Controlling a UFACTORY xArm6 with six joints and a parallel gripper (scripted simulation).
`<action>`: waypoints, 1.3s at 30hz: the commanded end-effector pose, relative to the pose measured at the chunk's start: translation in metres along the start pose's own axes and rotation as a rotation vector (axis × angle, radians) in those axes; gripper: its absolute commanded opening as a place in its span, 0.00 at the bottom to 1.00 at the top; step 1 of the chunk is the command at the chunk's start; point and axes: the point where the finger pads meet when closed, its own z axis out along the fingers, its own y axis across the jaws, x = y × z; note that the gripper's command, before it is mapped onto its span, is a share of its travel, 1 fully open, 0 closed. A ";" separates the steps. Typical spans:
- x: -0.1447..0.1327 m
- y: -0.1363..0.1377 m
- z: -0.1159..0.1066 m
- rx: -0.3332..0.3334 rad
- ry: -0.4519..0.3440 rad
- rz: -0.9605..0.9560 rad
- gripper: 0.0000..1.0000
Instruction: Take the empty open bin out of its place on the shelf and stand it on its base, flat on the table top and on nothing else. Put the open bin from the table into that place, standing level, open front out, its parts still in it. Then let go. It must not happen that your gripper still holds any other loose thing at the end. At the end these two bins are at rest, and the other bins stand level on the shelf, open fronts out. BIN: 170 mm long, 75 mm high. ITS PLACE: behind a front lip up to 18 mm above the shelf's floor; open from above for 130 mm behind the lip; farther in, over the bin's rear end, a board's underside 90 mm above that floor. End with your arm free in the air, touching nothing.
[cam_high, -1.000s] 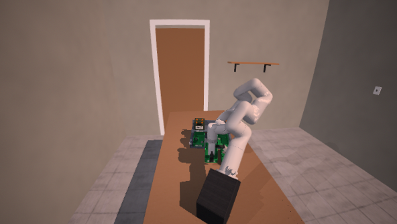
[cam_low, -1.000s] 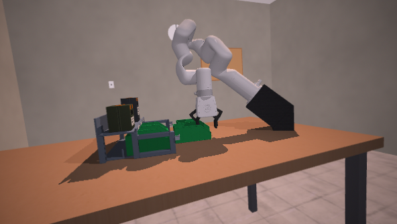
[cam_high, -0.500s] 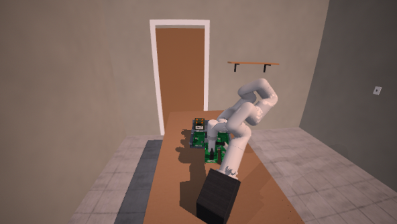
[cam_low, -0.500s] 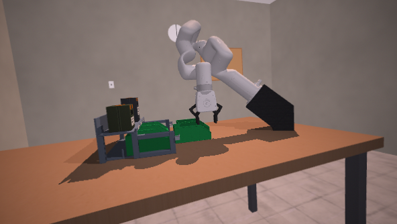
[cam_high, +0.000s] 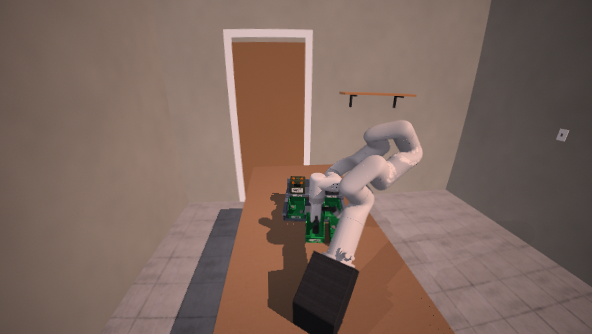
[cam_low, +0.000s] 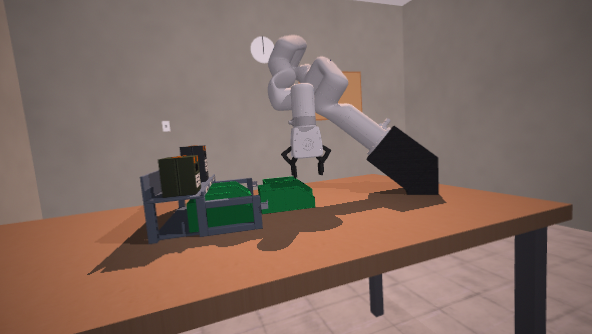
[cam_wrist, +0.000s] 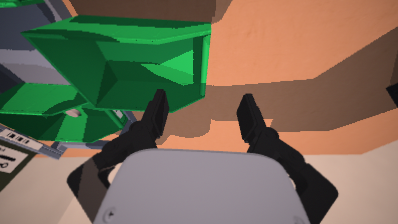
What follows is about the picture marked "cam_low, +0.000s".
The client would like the green bin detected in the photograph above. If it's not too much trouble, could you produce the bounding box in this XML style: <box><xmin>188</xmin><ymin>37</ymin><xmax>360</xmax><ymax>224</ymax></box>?
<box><xmin>186</xmin><ymin>192</ymin><xmax>254</xmax><ymax>233</ymax></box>
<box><xmin>258</xmin><ymin>182</ymin><xmax>315</xmax><ymax>214</ymax></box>
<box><xmin>263</xmin><ymin>176</ymin><xmax>312</xmax><ymax>194</ymax></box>
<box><xmin>206</xmin><ymin>181</ymin><xmax>252</xmax><ymax>196</ymax></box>

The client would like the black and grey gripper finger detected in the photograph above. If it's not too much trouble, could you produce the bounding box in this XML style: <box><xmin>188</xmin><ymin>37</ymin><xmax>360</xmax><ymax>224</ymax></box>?
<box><xmin>281</xmin><ymin>146</ymin><xmax>298</xmax><ymax>178</ymax></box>
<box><xmin>316</xmin><ymin>145</ymin><xmax>331</xmax><ymax>175</ymax></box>

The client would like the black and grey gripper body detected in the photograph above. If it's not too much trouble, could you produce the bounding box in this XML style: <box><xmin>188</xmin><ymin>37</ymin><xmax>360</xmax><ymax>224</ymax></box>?
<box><xmin>290</xmin><ymin>125</ymin><xmax>323</xmax><ymax>159</ymax></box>

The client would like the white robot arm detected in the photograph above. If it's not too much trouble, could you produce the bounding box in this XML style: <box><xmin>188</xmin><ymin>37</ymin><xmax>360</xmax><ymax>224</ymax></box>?
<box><xmin>268</xmin><ymin>35</ymin><xmax>391</xmax><ymax>155</ymax></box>

